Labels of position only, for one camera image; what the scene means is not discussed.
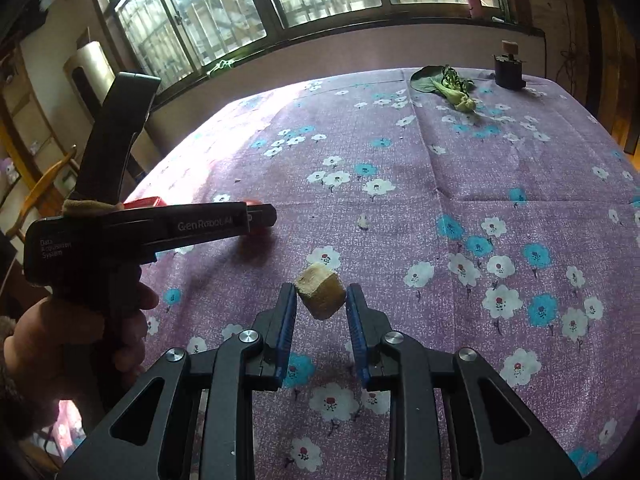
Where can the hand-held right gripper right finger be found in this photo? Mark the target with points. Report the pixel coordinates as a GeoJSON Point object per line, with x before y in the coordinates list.
{"type": "Point", "coordinates": [356, 330]}

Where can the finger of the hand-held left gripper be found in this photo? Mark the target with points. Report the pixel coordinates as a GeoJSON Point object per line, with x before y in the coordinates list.
{"type": "Point", "coordinates": [262, 216]}

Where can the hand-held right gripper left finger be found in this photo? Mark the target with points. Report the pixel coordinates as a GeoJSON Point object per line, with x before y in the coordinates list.
{"type": "Point", "coordinates": [286, 330]}

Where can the red tomato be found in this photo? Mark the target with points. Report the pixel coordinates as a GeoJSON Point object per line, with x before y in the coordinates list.
{"type": "Point", "coordinates": [260, 232]}

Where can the red tray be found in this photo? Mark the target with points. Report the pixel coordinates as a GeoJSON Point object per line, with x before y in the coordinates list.
{"type": "Point", "coordinates": [145, 203]}

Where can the corn piece small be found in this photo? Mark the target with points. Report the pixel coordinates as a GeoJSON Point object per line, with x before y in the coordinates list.
{"type": "Point", "coordinates": [320, 290]}

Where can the person's left forearm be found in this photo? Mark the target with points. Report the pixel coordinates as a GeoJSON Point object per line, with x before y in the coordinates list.
{"type": "Point", "coordinates": [15, 410]}

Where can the person's left hand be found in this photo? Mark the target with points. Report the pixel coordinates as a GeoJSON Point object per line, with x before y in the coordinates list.
{"type": "Point", "coordinates": [65, 350]}

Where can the wooden chair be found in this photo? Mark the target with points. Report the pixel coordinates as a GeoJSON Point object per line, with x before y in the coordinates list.
{"type": "Point", "coordinates": [42, 190]}

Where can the white sugarcane scrap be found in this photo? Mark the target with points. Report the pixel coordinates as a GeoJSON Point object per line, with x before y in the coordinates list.
{"type": "Point", "coordinates": [363, 221]}

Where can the purple plush toy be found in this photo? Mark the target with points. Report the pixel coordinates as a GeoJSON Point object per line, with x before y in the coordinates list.
{"type": "Point", "coordinates": [9, 170]}

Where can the wooden cabinet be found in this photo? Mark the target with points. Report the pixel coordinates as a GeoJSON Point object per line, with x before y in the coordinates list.
{"type": "Point", "coordinates": [30, 110]}

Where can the purple floral tablecloth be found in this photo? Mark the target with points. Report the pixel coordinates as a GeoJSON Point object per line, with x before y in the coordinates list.
{"type": "Point", "coordinates": [450, 210]}

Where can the standing air conditioner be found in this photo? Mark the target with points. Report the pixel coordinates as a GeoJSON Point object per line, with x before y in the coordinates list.
{"type": "Point", "coordinates": [92, 75]}

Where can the barred window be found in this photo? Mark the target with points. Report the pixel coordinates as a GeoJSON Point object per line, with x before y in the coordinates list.
{"type": "Point", "coordinates": [225, 10]}

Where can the green bok choy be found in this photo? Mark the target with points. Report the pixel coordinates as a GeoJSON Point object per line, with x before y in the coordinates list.
{"type": "Point", "coordinates": [450, 85]}

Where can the black device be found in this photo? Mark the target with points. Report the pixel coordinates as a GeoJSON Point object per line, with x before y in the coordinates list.
{"type": "Point", "coordinates": [507, 72]}

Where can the green bottle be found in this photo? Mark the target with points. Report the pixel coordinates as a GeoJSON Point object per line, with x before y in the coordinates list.
{"type": "Point", "coordinates": [502, 5]}

